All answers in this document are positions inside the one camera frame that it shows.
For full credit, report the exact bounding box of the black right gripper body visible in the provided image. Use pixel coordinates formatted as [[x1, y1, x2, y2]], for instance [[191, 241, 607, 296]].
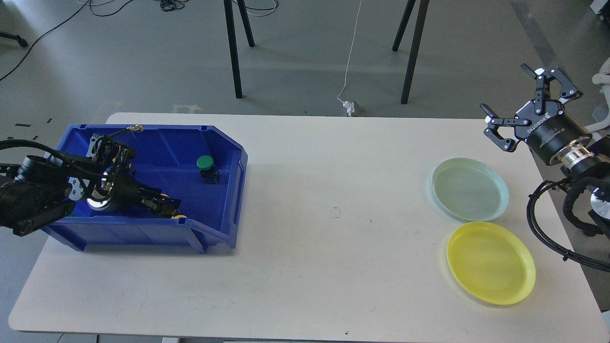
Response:
[[515, 100, 592, 166]]

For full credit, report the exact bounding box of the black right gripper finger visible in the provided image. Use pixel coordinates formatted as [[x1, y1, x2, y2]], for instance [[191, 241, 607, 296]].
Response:
[[480, 103, 529, 153], [520, 63, 582, 115]]

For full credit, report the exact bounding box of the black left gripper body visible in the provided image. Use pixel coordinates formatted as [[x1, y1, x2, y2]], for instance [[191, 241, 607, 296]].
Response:
[[86, 174, 142, 212]]

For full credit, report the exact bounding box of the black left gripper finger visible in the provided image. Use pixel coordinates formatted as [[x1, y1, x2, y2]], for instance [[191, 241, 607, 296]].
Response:
[[139, 185, 171, 203], [140, 199, 182, 218]]

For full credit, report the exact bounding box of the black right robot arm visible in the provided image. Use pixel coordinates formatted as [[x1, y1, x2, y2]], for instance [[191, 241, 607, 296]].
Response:
[[481, 64, 610, 272]]

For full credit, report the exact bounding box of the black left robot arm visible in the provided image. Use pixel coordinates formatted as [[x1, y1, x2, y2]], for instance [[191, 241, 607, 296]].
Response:
[[0, 125, 181, 237]]

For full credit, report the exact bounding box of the green push button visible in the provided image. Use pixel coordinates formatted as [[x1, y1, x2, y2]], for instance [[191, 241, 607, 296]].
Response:
[[196, 155, 220, 185]]

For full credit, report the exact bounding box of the light green plate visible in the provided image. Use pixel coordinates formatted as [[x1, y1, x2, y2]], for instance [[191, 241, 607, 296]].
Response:
[[431, 158, 510, 222]]

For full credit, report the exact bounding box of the yellow plate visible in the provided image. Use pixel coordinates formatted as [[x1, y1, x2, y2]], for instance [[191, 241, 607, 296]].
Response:
[[446, 222, 537, 306]]

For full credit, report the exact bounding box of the white chair base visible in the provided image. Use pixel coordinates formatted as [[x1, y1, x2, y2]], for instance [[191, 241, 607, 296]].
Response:
[[585, 57, 610, 141]]

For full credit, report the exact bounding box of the blue plastic storage bin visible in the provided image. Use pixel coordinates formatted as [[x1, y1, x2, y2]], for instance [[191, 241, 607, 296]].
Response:
[[43, 124, 248, 253]]

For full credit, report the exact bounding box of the black tripod leg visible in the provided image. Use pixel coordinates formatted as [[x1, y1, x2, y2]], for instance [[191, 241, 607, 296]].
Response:
[[223, 0, 255, 99], [392, 0, 430, 105]]

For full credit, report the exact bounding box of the white power plug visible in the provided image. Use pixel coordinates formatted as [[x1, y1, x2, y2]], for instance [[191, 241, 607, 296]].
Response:
[[342, 101, 366, 117]]

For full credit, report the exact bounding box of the white cable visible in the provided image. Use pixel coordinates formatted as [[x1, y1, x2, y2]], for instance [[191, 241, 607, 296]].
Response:
[[336, 0, 363, 103]]

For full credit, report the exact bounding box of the black floor cable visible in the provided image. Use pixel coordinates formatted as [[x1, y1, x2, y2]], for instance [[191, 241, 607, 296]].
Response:
[[0, 0, 135, 82]]

